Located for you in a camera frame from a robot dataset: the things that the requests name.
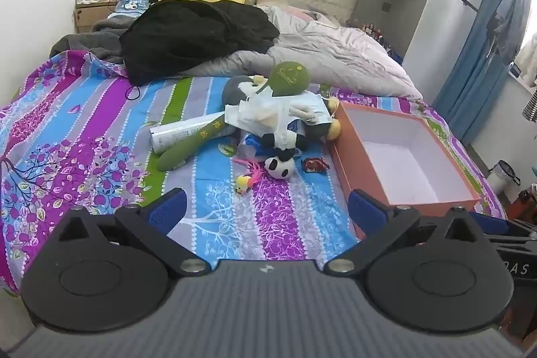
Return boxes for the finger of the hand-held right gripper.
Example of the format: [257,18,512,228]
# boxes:
[468,212,537,254]

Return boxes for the hanging denim jacket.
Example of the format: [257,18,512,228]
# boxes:
[484,0,535,65]

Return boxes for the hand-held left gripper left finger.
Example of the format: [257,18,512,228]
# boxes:
[56,188,210,275]

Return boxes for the row of bottles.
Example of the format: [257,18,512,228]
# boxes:
[361,21,403,61]

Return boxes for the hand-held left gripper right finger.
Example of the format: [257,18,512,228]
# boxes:
[323,190,485,275]

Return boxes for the grey duvet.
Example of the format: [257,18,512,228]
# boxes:
[180,3,422,99]

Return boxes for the white tissue paper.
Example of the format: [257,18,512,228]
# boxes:
[224,94,290,136]

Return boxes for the blue panda print cloth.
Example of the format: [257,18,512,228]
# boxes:
[107,0,152,21]

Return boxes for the yellow chick toy pink feathers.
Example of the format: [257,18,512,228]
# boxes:
[233,159,266,197]

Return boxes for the small panda plush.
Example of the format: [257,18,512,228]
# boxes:
[258,131,312,179]

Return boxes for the blue curtain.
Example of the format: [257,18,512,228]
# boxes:
[434,0,529,145]

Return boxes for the floral striped bedsheet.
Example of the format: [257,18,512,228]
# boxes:
[0,50,506,296]

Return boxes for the striped sleeve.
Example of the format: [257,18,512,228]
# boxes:
[522,87,537,117]

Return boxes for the dark grey blanket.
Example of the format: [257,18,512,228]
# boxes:
[49,18,135,63]

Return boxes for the black clothing pile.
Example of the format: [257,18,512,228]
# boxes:
[119,0,281,86]

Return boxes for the white cylindrical tube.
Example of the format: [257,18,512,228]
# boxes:
[150,112,229,154]

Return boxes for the pink pillow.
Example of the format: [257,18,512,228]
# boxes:
[254,0,336,23]

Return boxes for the orange cardboard box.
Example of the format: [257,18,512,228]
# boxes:
[329,100,481,239]

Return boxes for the grey penguin plush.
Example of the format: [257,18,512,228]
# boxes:
[222,75,341,141]

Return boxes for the cardboard box nightstand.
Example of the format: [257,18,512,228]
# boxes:
[75,0,122,34]

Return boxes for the white trash bin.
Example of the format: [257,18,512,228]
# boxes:
[487,160,521,195]

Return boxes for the green plush massage hammer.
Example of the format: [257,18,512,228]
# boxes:
[157,60,312,173]

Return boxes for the red snack packet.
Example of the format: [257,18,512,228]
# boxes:
[303,157,330,173]

